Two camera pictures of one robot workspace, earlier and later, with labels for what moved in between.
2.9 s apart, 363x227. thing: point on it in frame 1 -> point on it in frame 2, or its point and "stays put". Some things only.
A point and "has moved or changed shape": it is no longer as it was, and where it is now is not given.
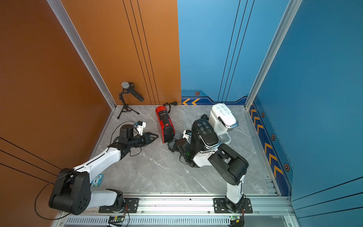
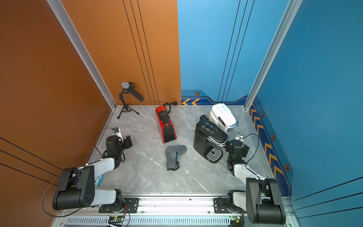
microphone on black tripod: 128,87 stays put
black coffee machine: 203,136 has moved or changed shape
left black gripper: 148,136 -> 127,142
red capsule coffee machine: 165,123 stays put
